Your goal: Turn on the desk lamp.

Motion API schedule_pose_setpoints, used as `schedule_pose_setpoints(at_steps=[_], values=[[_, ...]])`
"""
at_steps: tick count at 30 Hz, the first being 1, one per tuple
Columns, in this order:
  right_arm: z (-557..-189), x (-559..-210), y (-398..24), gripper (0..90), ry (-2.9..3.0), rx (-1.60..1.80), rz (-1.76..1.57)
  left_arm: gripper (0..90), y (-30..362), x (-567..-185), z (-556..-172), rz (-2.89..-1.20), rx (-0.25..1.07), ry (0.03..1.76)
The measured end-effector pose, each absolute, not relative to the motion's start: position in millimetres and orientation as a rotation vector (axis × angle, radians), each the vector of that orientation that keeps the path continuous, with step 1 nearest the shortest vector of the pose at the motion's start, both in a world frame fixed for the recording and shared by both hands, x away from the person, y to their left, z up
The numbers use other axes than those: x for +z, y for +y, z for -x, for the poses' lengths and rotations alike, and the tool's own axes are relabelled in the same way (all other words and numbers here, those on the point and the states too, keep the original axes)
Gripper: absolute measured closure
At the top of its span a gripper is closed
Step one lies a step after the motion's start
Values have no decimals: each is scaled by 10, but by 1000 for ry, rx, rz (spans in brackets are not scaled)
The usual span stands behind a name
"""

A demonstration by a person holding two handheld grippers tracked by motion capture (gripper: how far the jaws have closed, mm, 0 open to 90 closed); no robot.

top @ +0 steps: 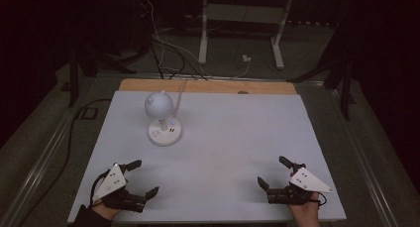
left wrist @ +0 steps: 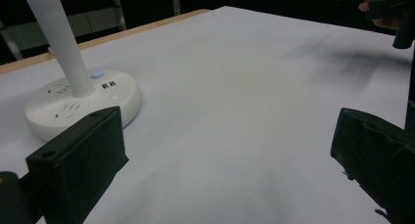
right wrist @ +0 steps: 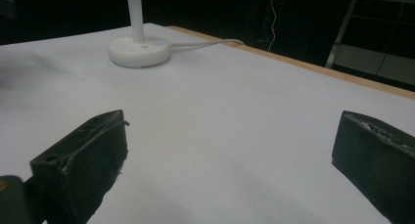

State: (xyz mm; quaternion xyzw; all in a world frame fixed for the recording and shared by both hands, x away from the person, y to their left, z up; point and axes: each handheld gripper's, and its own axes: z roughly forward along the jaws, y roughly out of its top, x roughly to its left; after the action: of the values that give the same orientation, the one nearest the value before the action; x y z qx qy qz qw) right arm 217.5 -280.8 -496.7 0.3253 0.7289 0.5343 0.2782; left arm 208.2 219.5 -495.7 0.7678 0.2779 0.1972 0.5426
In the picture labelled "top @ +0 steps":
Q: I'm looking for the white table mat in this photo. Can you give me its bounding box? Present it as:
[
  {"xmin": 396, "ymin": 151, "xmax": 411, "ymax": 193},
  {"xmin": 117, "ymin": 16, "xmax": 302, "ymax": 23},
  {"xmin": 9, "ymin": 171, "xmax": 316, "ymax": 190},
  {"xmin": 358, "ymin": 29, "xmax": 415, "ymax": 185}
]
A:
[{"xmin": 66, "ymin": 90, "xmax": 348, "ymax": 224}]

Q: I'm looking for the thin white cable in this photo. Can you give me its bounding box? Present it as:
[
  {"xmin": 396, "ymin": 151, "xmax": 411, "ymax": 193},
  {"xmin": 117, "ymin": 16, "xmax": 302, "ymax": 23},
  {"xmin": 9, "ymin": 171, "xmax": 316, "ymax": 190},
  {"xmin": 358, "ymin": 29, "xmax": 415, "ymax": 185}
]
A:
[{"xmin": 184, "ymin": 57, "xmax": 252, "ymax": 80}]

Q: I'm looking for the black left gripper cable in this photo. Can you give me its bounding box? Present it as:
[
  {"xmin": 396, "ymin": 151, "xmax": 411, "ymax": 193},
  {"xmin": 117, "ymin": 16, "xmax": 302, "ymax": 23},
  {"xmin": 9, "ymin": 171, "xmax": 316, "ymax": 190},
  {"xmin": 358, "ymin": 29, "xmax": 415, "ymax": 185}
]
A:
[{"xmin": 89, "ymin": 169, "xmax": 111, "ymax": 209}]

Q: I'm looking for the white desk lamp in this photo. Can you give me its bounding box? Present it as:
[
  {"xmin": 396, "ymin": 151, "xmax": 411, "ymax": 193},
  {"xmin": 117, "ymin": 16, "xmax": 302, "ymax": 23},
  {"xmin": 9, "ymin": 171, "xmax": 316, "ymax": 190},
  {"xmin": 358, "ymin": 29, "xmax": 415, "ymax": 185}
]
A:
[{"xmin": 144, "ymin": 89, "xmax": 183, "ymax": 148}]

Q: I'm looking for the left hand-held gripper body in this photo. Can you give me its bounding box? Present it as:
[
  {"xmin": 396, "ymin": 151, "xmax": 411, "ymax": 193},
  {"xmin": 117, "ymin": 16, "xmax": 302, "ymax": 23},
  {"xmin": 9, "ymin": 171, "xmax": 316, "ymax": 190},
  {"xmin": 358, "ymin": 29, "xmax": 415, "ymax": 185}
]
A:
[{"xmin": 92, "ymin": 163, "xmax": 147, "ymax": 214}]

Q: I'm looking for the long black floor cable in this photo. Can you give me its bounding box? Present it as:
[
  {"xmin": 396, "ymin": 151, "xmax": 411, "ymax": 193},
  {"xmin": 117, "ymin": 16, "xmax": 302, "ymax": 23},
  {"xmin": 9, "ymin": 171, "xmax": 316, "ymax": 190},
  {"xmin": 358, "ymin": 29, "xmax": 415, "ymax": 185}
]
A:
[{"xmin": 18, "ymin": 98, "xmax": 113, "ymax": 227}]

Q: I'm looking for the white lamp cable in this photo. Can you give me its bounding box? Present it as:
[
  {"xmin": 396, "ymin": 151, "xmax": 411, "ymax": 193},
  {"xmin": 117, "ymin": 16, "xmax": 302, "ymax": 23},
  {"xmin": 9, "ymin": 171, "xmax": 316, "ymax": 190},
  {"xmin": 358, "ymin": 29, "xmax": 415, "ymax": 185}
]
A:
[{"xmin": 171, "ymin": 77, "xmax": 188, "ymax": 120}]

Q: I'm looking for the person's left hand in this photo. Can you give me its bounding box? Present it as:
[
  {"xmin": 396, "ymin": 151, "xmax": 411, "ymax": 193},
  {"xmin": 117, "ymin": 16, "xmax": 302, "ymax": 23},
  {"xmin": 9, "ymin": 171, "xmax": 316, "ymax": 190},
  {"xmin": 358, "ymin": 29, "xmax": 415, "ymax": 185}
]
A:
[{"xmin": 90, "ymin": 200, "xmax": 122, "ymax": 222}]

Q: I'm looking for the bundle of black cables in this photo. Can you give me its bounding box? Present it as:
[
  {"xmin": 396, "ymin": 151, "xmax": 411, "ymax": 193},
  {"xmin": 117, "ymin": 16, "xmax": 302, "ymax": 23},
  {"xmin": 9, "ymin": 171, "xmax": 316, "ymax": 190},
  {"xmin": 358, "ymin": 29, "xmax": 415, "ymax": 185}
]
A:
[{"xmin": 88, "ymin": 35, "xmax": 209, "ymax": 81}]

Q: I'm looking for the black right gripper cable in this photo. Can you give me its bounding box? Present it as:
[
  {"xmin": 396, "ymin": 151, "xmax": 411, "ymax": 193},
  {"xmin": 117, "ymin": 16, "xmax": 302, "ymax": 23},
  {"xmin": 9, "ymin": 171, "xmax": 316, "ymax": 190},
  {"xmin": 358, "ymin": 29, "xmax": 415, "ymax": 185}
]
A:
[{"xmin": 316, "ymin": 190, "xmax": 328, "ymax": 207}]

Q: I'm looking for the white metal stand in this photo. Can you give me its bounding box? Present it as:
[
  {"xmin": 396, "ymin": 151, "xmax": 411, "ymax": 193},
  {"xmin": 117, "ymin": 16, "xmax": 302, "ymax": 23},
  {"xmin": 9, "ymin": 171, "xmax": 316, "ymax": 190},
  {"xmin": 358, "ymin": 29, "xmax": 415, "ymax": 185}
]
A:
[{"xmin": 197, "ymin": 0, "xmax": 295, "ymax": 71}]

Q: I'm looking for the person's right hand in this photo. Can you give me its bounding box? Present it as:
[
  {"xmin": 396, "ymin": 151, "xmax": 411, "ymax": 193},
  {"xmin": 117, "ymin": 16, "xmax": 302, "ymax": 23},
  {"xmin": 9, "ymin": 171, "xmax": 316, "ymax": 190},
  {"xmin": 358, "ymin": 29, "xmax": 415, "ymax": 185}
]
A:
[{"xmin": 288, "ymin": 191, "xmax": 322, "ymax": 227}]

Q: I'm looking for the metal floor rail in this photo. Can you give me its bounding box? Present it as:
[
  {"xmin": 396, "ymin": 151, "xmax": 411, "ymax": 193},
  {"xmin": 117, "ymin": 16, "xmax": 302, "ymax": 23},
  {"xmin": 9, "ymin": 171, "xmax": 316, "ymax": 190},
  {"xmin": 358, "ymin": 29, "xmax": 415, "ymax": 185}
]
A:
[
  {"xmin": 0, "ymin": 75, "xmax": 100, "ymax": 227},
  {"xmin": 326, "ymin": 84, "xmax": 402, "ymax": 227}
]

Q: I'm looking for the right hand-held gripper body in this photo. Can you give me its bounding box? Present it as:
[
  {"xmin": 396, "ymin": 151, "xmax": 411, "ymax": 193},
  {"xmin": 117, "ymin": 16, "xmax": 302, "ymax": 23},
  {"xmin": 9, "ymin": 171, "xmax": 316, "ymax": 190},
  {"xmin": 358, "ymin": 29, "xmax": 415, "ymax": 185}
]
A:
[{"xmin": 266, "ymin": 167, "xmax": 334, "ymax": 207}]

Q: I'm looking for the white hanging cable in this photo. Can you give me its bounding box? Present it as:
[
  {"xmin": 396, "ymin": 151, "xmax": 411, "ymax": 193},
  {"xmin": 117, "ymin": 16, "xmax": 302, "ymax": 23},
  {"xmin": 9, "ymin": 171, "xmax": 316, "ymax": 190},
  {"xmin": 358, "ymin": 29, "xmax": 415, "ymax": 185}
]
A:
[{"xmin": 144, "ymin": 0, "xmax": 166, "ymax": 72}]

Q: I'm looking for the black stand leg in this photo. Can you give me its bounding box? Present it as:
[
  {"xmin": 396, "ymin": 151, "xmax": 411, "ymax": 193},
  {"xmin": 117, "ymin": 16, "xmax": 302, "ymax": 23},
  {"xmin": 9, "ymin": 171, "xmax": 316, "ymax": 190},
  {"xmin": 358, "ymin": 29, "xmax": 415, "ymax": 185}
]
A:
[
  {"xmin": 66, "ymin": 47, "xmax": 81, "ymax": 109},
  {"xmin": 339, "ymin": 59, "xmax": 355, "ymax": 121}
]

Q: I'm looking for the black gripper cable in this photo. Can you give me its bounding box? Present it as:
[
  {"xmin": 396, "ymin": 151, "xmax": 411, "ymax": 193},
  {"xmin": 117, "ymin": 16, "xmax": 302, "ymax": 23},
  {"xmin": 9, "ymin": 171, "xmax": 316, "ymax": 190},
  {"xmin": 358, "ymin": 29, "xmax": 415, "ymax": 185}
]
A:
[
  {"xmin": 89, "ymin": 169, "xmax": 111, "ymax": 209},
  {"xmin": 316, "ymin": 190, "xmax": 328, "ymax": 207}
]

